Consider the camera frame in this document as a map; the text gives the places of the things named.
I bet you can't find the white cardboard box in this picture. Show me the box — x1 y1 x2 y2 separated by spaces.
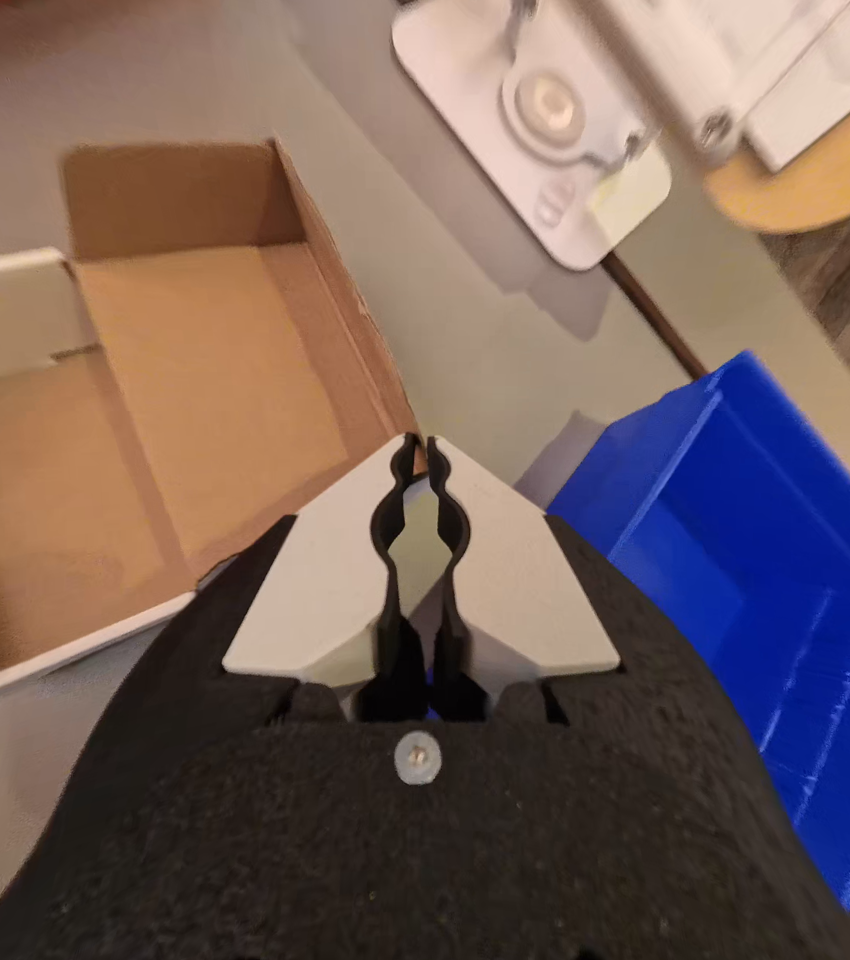
0 138 426 714

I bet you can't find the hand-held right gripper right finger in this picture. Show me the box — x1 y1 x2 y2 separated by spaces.
425 435 622 723

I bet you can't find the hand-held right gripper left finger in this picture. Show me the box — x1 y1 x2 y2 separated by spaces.
222 431 426 721

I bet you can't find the blue plastic bin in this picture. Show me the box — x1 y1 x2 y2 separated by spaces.
548 348 850 912

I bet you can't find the white lamp stand base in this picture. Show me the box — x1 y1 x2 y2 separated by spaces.
391 0 850 273

